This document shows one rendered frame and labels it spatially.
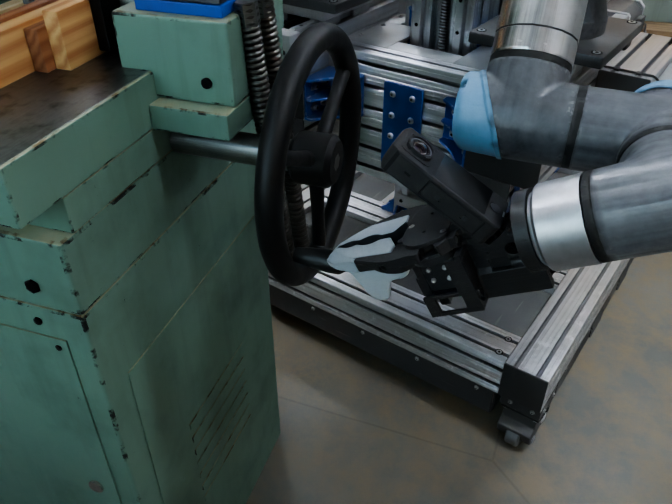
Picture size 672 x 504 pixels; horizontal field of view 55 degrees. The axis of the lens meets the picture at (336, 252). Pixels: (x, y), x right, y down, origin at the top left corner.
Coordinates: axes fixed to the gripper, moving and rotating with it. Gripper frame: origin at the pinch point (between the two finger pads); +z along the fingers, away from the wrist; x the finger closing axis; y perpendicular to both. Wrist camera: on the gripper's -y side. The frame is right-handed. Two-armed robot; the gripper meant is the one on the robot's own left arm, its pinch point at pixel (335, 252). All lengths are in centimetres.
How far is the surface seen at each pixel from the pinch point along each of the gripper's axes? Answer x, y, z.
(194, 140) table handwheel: 8.6, -13.6, 16.2
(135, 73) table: 6.5, -23.0, 16.2
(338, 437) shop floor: 31, 63, 49
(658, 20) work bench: 289, 80, -11
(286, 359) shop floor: 49, 54, 67
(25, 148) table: -11.6, -23.0, 14.3
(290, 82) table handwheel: 3.5, -16.4, -2.5
